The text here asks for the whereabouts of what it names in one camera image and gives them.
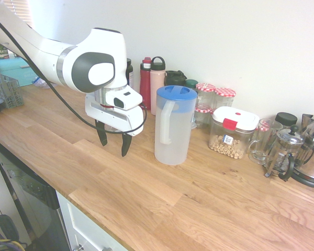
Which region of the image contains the white cabinet drawer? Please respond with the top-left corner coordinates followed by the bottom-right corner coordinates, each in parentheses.
top-left (56, 190), bottom-right (129, 251)

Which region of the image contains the clear glass mug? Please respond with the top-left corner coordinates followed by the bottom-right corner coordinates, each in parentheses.
top-left (248, 119), bottom-right (283, 165)

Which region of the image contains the black chair frame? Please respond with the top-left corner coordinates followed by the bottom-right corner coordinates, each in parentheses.
top-left (0, 214), bottom-right (20, 251)

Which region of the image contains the pink water bottle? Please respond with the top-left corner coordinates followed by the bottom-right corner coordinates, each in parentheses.
top-left (149, 56), bottom-right (166, 116)

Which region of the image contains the grey dish rack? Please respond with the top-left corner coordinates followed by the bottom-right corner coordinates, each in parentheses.
top-left (0, 70), bottom-right (25, 109)

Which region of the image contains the translucent pitcher with blue lid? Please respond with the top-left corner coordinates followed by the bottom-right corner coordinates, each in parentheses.
top-left (154, 85), bottom-right (198, 166)

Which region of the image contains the clear cereal container white lid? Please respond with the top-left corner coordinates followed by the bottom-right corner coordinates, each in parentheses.
top-left (208, 106), bottom-right (260, 160)

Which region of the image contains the black protein powder tub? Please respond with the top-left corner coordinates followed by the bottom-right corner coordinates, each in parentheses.
top-left (126, 58), bottom-right (135, 89)

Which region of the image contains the teal bread box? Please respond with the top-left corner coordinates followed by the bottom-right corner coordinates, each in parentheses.
top-left (0, 58), bottom-right (40, 87)

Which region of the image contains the clear plastic zip bag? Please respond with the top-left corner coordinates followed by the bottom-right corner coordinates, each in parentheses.
top-left (32, 77), bottom-right (53, 89)

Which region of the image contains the dark green shaker bottle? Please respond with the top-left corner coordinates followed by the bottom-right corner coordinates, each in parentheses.
top-left (164, 70), bottom-right (188, 87)

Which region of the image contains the stainless steel dishwasher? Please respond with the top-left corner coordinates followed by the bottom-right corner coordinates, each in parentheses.
top-left (0, 137), bottom-right (69, 251)

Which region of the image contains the small jar red checkered lid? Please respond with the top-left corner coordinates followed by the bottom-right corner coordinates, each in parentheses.
top-left (194, 106), bottom-right (213, 129)

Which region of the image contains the jar with black lid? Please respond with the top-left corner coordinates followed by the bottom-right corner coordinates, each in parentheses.
top-left (274, 111), bottom-right (298, 130)

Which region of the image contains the window blind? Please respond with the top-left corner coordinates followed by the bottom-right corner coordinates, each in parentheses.
top-left (1, 0), bottom-right (33, 28)

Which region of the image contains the glass french press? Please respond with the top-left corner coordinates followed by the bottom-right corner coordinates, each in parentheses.
top-left (263, 124), bottom-right (304, 182)

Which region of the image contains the red water bottle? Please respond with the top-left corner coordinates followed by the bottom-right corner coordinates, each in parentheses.
top-left (139, 56), bottom-right (152, 110)

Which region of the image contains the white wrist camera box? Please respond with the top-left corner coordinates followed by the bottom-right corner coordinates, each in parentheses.
top-left (104, 86), bottom-right (143, 110)

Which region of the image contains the bottle with green cap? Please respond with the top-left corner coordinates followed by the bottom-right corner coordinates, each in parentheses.
top-left (185, 79), bottom-right (199, 91)

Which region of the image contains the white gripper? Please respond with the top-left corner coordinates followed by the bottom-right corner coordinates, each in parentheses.
top-left (84, 93), bottom-right (144, 157)

